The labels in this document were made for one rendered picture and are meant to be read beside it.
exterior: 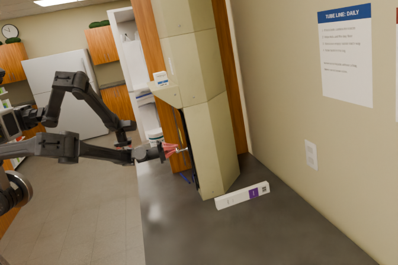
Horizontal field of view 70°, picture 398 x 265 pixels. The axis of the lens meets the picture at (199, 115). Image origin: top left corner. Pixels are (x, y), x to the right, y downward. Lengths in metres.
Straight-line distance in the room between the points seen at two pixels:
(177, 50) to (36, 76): 5.26
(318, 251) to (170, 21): 0.99
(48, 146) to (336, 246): 1.01
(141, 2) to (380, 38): 1.11
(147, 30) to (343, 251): 1.28
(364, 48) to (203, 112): 0.68
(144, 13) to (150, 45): 0.16
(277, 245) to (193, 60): 0.78
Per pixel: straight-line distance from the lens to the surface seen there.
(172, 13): 1.21
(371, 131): 0.95
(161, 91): 1.21
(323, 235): 1.19
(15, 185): 1.69
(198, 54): 1.23
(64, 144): 1.08
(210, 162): 1.35
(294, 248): 1.14
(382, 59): 0.86
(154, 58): 1.57
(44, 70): 6.27
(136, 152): 1.31
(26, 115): 1.71
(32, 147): 1.07
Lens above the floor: 1.71
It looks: 16 degrees down
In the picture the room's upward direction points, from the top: 11 degrees counter-clockwise
